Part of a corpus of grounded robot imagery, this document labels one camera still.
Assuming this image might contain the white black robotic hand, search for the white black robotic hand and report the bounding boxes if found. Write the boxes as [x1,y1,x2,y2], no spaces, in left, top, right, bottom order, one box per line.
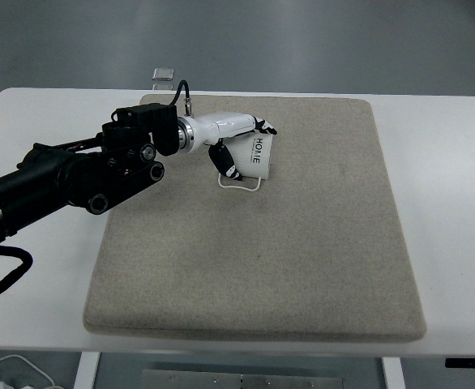
[178,112,277,181]

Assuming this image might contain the left white table leg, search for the left white table leg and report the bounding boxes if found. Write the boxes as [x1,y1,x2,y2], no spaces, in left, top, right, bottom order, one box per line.
[73,352,101,389]

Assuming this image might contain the white cable on floor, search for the white cable on floor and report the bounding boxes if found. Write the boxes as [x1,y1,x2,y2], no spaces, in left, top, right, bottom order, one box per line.
[0,353,60,389]

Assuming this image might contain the right white table leg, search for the right white table leg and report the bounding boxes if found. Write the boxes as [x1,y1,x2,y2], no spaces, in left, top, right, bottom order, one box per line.
[382,357,406,389]

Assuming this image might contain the white table leg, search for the white table leg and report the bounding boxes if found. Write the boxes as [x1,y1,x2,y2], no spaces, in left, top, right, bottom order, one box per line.
[73,352,101,389]
[382,357,406,389]

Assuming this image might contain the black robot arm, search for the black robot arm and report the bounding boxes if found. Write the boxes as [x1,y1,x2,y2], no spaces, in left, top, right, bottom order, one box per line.
[0,103,194,243]

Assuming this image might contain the black desk control panel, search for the black desk control panel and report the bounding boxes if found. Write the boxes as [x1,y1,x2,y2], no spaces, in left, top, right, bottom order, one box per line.
[445,357,475,369]

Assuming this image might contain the beige fabric mat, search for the beige fabric mat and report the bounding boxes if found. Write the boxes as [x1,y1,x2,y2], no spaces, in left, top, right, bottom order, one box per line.
[83,96,426,343]

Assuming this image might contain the white HOME mug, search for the white HOME mug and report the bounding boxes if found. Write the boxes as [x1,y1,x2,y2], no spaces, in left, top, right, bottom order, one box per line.
[218,133,274,192]

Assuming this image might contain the silver floor socket box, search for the silver floor socket box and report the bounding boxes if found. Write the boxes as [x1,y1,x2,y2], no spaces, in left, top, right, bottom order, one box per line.
[152,67,174,91]

